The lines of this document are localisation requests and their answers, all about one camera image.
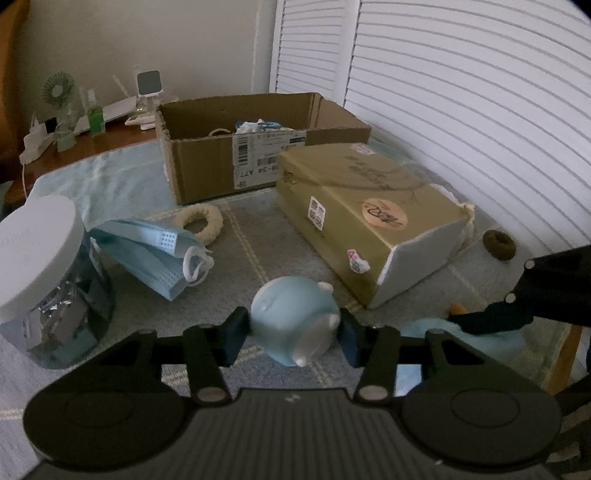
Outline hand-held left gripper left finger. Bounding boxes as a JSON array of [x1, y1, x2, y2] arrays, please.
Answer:
[[98, 306, 251, 408]]

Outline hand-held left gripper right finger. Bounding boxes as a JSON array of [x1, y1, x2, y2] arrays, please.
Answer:
[[338, 318, 486, 408]]

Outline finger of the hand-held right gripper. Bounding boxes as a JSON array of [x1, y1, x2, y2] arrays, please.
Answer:
[[449, 244, 591, 336]]

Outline light blue plush toy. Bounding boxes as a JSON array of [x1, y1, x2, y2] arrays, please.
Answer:
[[250, 276, 342, 368]]

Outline light blue fluffy cloth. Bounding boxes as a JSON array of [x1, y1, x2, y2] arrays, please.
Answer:
[[399, 318, 526, 354]]

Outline cream scrunchie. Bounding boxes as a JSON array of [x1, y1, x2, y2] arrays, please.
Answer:
[[172, 203, 225, 243]]

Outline blue face masks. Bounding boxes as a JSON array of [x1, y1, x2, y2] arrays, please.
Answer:
[[88, 219, 215, 302]]

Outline brown cardboard box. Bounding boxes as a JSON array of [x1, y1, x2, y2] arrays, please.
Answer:
[[154, 92, 373, 206]]

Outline brown scrunchie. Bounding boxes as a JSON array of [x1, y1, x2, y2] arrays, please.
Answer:
[[482, 229, 516, 261]]

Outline grey checked bedsheet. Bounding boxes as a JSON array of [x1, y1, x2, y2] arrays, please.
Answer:
[[0, 138, 578, 430]]

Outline tan tissue package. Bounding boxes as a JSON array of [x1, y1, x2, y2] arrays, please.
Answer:
[[275, 142, 476, 309]]

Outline wide white louvered door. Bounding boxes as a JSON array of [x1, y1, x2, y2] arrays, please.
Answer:
[[344, 0, 591, 260]]

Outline clear jar with white lid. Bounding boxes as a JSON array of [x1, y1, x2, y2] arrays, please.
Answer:
[[0, 194, 116, 370]]

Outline light blue blanket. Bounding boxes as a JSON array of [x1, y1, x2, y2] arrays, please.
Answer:
[[28, 137, 178, 228]]

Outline white and blue patterned cloth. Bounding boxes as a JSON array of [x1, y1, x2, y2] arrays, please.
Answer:
[[235, 118, 283, 136]]

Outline wooden nightstand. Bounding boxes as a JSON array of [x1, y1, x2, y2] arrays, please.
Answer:
[[7, 117, 158, 204]]

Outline green pump bottle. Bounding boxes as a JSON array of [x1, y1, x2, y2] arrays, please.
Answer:
[[85, 87, 106, 136]]

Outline white power strip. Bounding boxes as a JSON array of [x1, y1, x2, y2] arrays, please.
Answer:
[[19, 114, 55, 163]]

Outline narrow white louvered door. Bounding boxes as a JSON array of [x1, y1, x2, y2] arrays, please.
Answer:
[[269, 0, 362, 108]]

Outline small green desk fan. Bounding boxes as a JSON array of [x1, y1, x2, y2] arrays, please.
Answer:
[[42, 73, 78, 153]]

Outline wooden headboard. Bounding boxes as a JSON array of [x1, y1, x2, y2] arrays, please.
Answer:
[[0, 0, 31, 160]]

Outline white security camera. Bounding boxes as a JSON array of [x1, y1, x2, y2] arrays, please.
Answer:
[[135, 69, 161, 114]]

